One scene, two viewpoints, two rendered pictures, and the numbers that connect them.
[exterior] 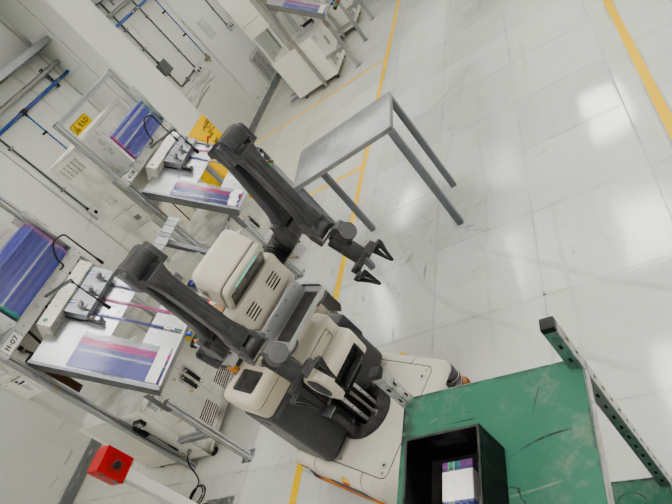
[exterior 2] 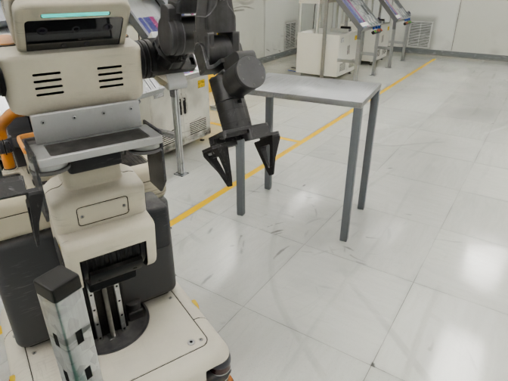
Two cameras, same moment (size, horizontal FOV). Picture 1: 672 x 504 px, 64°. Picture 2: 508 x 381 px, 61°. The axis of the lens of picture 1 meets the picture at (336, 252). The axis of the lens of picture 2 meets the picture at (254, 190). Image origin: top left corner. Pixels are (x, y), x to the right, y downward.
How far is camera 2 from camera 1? 0.90 m
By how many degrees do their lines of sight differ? 4
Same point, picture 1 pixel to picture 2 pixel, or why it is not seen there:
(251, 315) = (39, 85)
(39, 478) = not seen: outside the picture
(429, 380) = (193, 353)
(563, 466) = not seen: outside the picture
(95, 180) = not seen: outside the picture
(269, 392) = (10, 215)
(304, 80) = (309, 62)
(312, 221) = (216, 25)
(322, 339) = (111, 204)
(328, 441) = (35, 323)
